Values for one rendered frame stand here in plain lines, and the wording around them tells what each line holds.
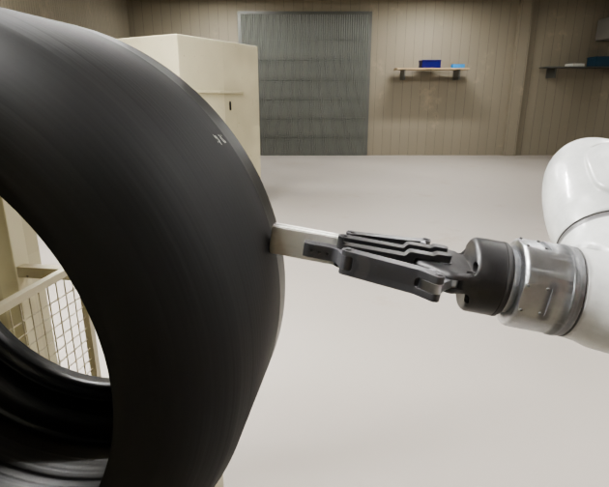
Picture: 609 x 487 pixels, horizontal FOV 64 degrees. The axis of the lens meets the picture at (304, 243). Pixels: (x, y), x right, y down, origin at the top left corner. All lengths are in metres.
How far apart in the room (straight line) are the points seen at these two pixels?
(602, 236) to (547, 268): 0.08
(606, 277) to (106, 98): 0.44
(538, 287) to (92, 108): 0.40
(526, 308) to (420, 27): 12.35
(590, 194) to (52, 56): 0.52
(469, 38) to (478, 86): 1.14
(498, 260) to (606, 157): 0.20
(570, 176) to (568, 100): 13.35
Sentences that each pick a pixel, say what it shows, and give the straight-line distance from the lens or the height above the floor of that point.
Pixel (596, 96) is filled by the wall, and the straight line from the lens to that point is 14.31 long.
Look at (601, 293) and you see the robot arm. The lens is 0.51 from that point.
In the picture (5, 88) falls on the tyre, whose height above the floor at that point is 1.39.
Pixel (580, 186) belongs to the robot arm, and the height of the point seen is 1.29.
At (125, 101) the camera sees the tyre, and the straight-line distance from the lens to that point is 0.40.
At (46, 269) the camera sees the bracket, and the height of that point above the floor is 0.98.
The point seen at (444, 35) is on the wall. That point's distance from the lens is 12.88.
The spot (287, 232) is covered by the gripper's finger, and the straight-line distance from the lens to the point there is 0.49.
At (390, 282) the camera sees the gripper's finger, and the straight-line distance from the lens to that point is 0.46.
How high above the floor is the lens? 1.39
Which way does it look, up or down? 17 degrees down
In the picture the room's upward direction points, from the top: straight up
